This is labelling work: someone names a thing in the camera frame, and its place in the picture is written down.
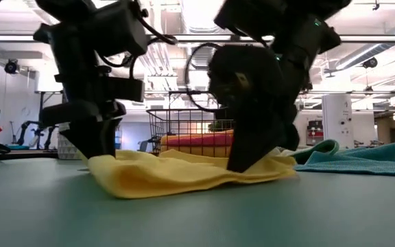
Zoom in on white pillar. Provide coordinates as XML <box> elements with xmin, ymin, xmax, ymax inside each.
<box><xmin>322</xmin><ymin>94</ymin><xmax>355</xmax><ymax>149</ymax></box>

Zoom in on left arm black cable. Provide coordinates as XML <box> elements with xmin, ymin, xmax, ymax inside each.
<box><xmin>99</xmin><ymin>6</ymin><xmax>178</xmax><ymax>80</ymax></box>

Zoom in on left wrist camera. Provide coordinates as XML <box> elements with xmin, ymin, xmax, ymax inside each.
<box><xmin>106</xmin><ymin>77</ymin><xmax>146</xmax><ymax>103</ymax></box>

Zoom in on yellow microfiber towel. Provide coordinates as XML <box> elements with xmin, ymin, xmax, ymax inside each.
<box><xmin>87</xmin><ymin>148</ymin><xmax>298</xmax><ymax>200</ymax></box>

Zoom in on pink microfiber towel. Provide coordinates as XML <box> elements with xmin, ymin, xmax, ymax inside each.
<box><xmin>165</xmin><ymin>134</ymin><xmax>235</xmax><ymax>147</ymax></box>

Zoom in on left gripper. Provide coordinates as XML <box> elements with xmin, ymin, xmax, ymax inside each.
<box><xmin>39</xmin><ymin>73</ymin><xmax>127</xmax><ymax>159</ymax></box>

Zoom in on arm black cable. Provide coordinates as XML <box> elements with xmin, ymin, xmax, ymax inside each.
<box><xmin>184</xmin><ymin>43</ymin><xmax>226</xmax><ymax>113</ymax></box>
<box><xmin>99</xmin><ymin>6</ymin><xmax>178</xmax><ymax>80</ymax></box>

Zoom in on shelf with boxes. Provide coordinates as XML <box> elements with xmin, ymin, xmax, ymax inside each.
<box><xmin>307</xmin><ymin>119</ymin><xmax>324</xmax><ymax>145</ymax></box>

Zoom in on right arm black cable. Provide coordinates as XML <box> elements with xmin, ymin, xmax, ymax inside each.
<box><xmin>184</xmin><ymin>43</ymin><xmax>226</xmax><ymax>113</ymax></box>

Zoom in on ribbed ceiling air duct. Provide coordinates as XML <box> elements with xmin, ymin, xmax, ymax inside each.
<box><xmin>182</xmin><ymin>0</ymin><xmax>226</xmax><ymax>34</ymax></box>

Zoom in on black ceiling camera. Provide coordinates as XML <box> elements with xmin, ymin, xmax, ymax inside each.
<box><xmin>4</xmin><ymin>58</ymin><xmax>21</xmax><ymax>75</ymax></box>
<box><xmin>362</xmin><ymin>56</ymin><xmax>379</xmax><ymax>69</ymax></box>

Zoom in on teal microfiber towel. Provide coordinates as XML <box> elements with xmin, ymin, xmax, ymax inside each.
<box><xmin>293</xmin><ymin>139</ymin><xmax>395</xmax><ymax>178</ymax></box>

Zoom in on small distant potted plant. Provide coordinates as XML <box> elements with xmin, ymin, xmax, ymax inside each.
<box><xmin>208</xmin><ymin>121</ymin><xmax>235</xmax><ymax>133</ymax></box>

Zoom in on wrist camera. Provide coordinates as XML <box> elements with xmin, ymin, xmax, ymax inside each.
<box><xmin>207</xmin><ymin>63</ymin><xmax>250</xmax><ymax>108</ymax></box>
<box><xmin>106</xmin><ymin>77</ymin><xmax>146</xmax><ymax>103</ymax></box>

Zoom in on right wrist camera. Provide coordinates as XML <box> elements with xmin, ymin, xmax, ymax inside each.
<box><xmin>207</xmin><ymin>63</ymin><xmax>250</xmax><ymax>108</ymax></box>

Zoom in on succulent in patterned pot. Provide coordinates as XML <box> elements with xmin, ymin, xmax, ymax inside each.
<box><xmin>57</xmin><ymin>132</ymin><xmax>84</xmax><ymax>161</ymax></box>

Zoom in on black wire basket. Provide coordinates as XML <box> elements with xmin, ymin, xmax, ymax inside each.
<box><xmin>145</xmin><ymin>108</ymin><xmax>236</xmax><ymax>158</ymax></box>

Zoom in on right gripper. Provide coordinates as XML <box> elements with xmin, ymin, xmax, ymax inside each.
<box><xmin>227</xmin><ymin>46</ymin><xmax>304</xmax><ymax>174</ymax></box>

